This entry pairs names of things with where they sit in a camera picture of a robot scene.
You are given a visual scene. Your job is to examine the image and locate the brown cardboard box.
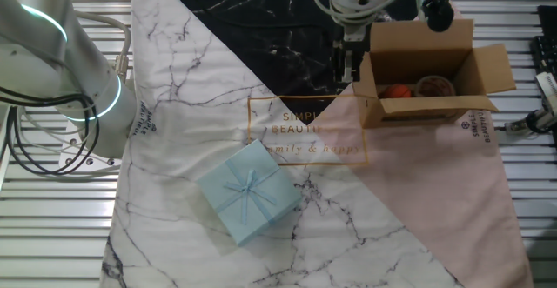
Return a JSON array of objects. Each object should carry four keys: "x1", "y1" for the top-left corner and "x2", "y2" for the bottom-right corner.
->
[{"x1": 352, "y1": 17, "x2": 518, "y2": 130}]

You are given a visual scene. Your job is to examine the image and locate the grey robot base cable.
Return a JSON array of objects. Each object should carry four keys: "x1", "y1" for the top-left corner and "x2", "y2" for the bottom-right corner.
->
[{"x1": 73, "y1": 11, "x2": 132, "y2": 83}]

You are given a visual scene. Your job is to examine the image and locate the small orange basketball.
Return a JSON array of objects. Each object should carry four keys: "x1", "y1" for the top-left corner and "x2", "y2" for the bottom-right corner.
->
[{"x1": 377, "y1": 83, "x2": 413, "y2": 100}]

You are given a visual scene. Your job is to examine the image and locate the small silver camera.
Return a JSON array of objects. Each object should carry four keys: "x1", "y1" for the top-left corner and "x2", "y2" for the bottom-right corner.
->
[{"x1": 534, "y1": 71, "x2": 557, "y2": 115}]

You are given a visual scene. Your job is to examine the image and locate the black keyboard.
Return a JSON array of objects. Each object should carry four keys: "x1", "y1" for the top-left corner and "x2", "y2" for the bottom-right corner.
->
[{"x1": 529, "y1": 4, "x2": 557, "y2": 78}]

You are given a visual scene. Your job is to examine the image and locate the silver cable connector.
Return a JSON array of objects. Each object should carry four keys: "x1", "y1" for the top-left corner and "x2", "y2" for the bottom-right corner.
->
[{"x1": 504, "y1": 108, "x2": 557, "y2": 135}]

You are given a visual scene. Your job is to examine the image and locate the marble pattern tablecloth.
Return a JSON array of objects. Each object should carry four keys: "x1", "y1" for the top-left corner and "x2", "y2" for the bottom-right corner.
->
[{"x1": 98, "y1": 0, "x2": 535, "y2": 288}]

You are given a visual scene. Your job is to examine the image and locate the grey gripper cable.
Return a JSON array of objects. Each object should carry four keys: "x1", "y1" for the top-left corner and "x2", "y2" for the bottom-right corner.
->
[{"x1": 311, "y1": 0, "x2": 421, "y2": 27}]

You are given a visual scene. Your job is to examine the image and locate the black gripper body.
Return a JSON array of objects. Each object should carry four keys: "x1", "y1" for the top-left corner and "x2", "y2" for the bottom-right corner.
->
[{"x1": 332, "y1": 38, "x2": 366, "y2": 64}]

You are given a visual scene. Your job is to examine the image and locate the light blue gift box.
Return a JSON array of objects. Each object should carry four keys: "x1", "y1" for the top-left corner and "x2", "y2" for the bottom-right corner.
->
[{"x1": 195, "y1": 138, "x2": 304, "y2": 247}]

